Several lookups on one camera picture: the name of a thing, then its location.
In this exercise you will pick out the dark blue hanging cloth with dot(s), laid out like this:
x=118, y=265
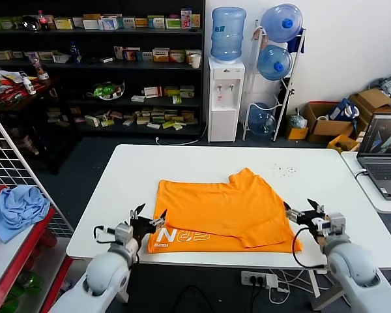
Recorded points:
x=295, y=44

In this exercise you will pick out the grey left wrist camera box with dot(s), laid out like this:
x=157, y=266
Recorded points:
x=123, y=231

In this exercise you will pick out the small yellow box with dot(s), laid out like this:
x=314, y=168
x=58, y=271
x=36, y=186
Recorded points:
x=296, y=133

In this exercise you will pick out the flat white medicine box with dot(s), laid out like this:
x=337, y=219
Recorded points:
x=138, y=98
x=107, y=60

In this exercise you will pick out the yellow green medicine box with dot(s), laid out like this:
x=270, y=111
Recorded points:
x=171, y=91

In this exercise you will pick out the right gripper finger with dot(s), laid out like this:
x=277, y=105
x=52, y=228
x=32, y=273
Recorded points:
x=319, y=209
x=295, y=216

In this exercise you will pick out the blue shopping bag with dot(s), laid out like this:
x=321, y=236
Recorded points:
x=343, y=109

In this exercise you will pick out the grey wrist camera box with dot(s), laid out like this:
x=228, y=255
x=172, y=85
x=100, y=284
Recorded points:
x=123, y=231
x=335, y=223

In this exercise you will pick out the shiny black helmet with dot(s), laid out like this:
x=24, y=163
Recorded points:
x=29, y=23

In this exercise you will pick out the red and white rack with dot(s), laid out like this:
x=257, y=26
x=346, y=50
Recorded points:
x=9, y=257

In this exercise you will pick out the large green medicine box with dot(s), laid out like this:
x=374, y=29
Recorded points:
x=6, y=23

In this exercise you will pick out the white water dispenser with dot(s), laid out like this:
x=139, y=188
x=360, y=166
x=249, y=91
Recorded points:
x=225, y=104

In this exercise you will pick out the red and blue medicine box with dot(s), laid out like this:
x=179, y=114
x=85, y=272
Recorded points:
x=130, y=54

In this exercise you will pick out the white power strip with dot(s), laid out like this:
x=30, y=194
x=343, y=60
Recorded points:
x=259, y=278

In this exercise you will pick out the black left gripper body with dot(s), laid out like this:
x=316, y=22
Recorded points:
x=142, y=225

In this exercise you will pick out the grey open laptop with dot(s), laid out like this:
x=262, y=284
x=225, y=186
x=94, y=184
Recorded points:
x=382, y=163

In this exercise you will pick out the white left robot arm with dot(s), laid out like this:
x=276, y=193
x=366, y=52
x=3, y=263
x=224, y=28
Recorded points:
x=104, y=270

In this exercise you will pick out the green and white medicine box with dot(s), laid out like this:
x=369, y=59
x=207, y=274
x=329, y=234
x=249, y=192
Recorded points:
x=156, y=22

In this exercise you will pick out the cola bottle red cap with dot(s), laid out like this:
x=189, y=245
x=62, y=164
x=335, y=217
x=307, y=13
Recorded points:
x=45, y=21

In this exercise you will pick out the yellow and white medicine box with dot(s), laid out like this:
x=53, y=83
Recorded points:
x=63, y=23

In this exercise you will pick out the blue and white medicine box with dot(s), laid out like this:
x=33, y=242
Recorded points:
x=110, y=23

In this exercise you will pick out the clear plastic bag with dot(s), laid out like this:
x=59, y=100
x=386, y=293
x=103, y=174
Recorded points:
x=298, y=120

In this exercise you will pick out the yellow plastic bin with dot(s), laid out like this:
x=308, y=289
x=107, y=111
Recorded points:
x=343, y=143

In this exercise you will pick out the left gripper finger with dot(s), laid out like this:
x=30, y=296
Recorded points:
x=137, y=212
x=159, y=220

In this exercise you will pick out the open brown cardboard box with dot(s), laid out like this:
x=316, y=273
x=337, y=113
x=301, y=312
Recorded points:
x=326, y=128

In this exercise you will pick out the white and red medicine box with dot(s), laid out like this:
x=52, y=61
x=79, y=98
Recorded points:
x=119, y=53

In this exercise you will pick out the tall pink and blue box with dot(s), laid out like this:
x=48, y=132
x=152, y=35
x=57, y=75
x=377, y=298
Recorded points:
x=186, y=18

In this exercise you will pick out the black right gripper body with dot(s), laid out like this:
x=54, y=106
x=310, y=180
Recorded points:
x=312, y=217

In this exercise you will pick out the clear bottle pink label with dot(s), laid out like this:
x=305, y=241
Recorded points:
x=40, y=70

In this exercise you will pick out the pale green medicine box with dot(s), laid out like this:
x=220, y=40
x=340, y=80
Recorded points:
x=47, y=56
x=1, y=55

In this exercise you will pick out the pile of colourful packets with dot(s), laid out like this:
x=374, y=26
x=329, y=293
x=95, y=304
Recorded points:
x=6, y=84

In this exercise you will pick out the orange and white medicine box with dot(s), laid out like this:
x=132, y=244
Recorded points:
x=161, y=55

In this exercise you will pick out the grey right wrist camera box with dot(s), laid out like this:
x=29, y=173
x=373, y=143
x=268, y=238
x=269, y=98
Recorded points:
x=335, y=223

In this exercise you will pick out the large white table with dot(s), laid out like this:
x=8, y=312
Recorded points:
x=133, y=169

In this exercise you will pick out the blue water jug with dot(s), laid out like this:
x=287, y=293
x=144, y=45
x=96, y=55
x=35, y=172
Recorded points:
x=280, y=23
x=227, y=32
x=273, y=63
x=262, y=120

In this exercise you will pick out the blue plastic bottle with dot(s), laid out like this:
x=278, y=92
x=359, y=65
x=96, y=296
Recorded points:
x=74, y=52

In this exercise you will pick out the small white side table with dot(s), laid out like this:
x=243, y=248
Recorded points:
x=355, y=176

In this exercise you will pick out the open white carton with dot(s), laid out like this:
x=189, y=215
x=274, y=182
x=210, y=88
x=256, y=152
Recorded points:
x=61, y=58

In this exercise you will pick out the white bottle green label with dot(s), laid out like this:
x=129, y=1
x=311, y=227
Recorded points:
x=29, y=85

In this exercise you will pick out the orange t-shirt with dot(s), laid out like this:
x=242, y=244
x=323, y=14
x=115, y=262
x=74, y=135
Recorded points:
x=221, y=208

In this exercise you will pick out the closed brown cardboard box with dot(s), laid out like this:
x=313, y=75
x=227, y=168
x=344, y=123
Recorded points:
x=373, y=99

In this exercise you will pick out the crumpled light blue cloth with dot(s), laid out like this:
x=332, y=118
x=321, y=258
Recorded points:
x=19, y=208

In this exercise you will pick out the white paper cup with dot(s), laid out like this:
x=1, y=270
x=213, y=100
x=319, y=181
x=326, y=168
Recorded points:
x=195, y=61

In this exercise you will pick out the white metal jug rack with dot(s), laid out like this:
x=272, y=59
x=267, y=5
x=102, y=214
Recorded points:
x=281, y=112

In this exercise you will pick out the black shelf unit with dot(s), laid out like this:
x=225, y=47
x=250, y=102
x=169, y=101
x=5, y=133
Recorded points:
x=84, y=42

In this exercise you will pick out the green bottle pack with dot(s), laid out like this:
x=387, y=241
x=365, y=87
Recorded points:
x=26, y=283

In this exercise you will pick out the white box red stripe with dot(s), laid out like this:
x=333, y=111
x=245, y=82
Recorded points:
x=153, y=92

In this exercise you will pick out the bowl of green snack packs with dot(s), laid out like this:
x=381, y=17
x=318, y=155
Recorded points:
x=109, y=91

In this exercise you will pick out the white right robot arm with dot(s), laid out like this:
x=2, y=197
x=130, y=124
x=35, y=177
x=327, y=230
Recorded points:
x=355, y=264

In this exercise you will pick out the stacked pale medicine boxes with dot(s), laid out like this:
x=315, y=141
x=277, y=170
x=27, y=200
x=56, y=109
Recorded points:
x=186, y=91

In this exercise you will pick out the red bottle pack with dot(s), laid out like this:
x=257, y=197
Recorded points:
x=47, y=239

